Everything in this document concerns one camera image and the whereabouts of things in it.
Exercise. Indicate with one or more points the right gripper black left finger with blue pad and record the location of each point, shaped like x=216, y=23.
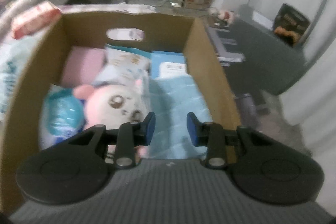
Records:
x=131, y=135

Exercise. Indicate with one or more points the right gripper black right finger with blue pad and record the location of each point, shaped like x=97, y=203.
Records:
x=210, y=135

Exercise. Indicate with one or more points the blue checked towel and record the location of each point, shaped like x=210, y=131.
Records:
x=171, y=100

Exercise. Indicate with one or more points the white teal tissue pack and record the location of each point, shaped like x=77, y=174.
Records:
x=123, y=66

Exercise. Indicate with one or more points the pink white plush toy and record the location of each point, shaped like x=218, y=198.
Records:
x=113, y=105

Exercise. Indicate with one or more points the grey cylindrical cup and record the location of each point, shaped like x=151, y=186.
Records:
x=247, y=110

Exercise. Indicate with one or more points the blue white tissue bag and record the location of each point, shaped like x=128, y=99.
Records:
x=62, y=116

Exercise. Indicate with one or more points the blue wipes pack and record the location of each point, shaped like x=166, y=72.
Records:
x=167, y=64

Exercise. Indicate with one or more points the pink foam block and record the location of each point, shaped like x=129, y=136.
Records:
x=82, y=66

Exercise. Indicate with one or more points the dark grey cabinet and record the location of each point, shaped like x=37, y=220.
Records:
x=251, y=55

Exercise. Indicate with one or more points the black orange picture box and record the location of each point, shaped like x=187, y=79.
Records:
x=290, y=25

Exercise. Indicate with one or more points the white blue plastic bag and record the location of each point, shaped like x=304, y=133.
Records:
x=14, y=55

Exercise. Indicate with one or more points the red cream wet wipes pack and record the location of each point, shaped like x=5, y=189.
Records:
x=34, y=19

